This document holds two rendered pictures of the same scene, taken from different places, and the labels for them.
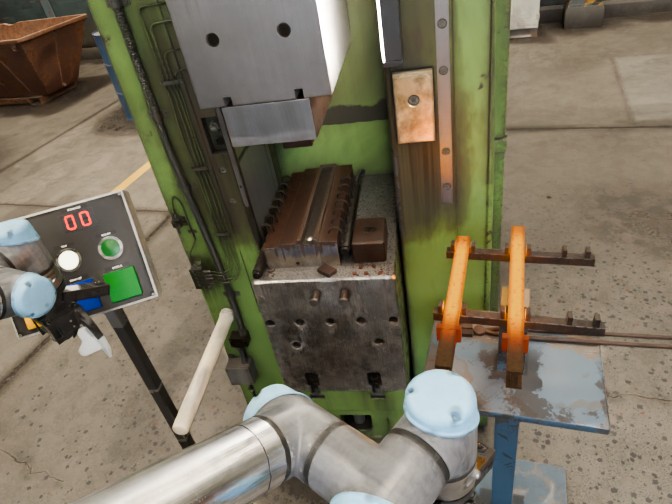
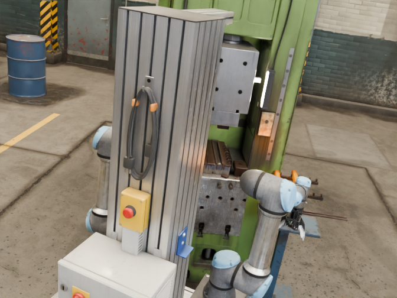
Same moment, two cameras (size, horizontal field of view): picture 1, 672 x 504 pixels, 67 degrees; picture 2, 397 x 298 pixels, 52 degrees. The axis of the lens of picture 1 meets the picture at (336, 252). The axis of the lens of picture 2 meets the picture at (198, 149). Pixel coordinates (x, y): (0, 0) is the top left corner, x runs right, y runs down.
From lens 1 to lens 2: 165 cm
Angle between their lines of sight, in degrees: 21
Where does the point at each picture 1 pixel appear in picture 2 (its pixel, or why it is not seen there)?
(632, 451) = (316, 283)
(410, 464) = (300, 188)
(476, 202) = (277, 162)
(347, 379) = (216, 227)
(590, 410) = (314, 231)
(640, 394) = (319, 265)
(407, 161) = (257, 142)
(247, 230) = not seen: hidden behind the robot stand
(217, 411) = not seen: hidden behind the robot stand
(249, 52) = (226, 95)
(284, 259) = (208, 169)
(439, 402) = (304, 180)
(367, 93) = not seen: hidden behind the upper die
